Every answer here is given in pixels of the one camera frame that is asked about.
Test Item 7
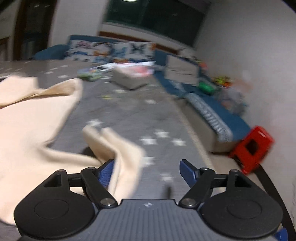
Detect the cream garment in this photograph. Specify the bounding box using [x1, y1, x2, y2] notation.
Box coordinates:
[1, 76, 145, 225]

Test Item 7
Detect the red plastic stool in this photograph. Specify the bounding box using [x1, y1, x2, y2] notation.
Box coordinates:
[229, 126, 274, 175]

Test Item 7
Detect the blue sectional sofa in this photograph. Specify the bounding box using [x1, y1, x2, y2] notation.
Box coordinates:
[34, 35, 251, 153]

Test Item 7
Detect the clear plastic storage bin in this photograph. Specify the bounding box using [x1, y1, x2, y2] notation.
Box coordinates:
[217, 87, 248, 116]

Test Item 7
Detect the green bowl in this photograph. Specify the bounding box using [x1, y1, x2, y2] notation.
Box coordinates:
[198, 82, 216, 95]

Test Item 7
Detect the grey star tablecloth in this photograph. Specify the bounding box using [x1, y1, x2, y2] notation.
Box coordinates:
[0, 59, 217, 241]

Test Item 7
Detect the yellow orange plush toy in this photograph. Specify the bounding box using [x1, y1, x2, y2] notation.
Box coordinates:
[213, 76, 232, 88]

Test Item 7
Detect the grey cushion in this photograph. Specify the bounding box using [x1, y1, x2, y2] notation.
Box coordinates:
[164, 55, 198, 85]

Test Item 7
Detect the white tissue box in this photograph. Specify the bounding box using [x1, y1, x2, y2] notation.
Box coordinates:
[111, 63, 154, 90]

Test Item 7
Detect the left butterfly pillow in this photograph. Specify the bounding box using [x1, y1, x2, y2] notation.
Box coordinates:
[65, 40, 112, 63]

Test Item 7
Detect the butterfly pillow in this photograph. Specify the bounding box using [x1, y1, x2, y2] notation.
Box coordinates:
[65, 40, 112, 63]
[111, 42, 156, 63]

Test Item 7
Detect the right butterfly pillow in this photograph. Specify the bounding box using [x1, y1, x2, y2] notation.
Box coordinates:
[111, 42, 156, 63]

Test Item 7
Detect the dark wooden door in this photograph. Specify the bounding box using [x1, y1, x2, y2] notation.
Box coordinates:
[13, 0, 57, 61]

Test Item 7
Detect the dark window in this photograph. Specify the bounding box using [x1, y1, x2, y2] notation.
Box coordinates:
[105, 0, 212, 47]

